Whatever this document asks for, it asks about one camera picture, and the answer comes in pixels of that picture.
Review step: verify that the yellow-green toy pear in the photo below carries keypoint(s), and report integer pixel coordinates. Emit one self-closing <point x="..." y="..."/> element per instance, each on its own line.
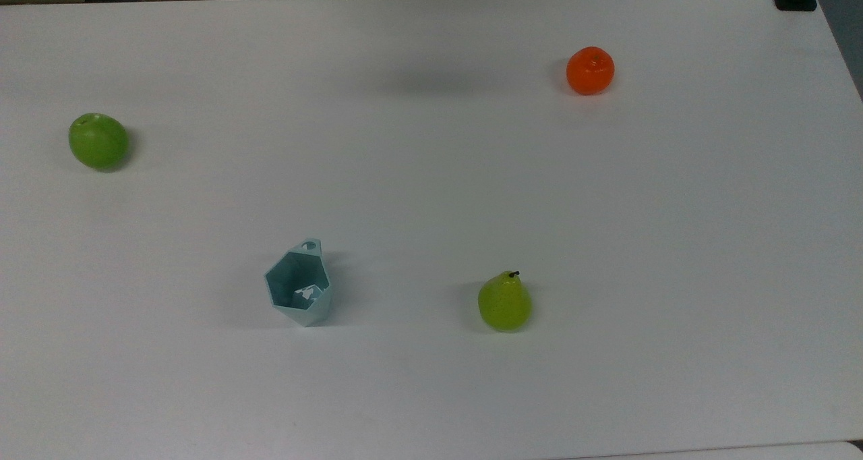
<point x="504" y="305"/>

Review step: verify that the light blue faceted mug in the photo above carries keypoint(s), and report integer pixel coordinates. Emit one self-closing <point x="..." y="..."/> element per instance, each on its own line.
<point x="317" y="311"/>

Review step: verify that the green toy apple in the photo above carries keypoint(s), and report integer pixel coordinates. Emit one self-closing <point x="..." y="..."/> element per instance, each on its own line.
<point x="98" y="143"/>

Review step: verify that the orange toy fruit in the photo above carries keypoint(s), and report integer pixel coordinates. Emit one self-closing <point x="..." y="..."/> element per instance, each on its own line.
<point x="590" y="72"/>

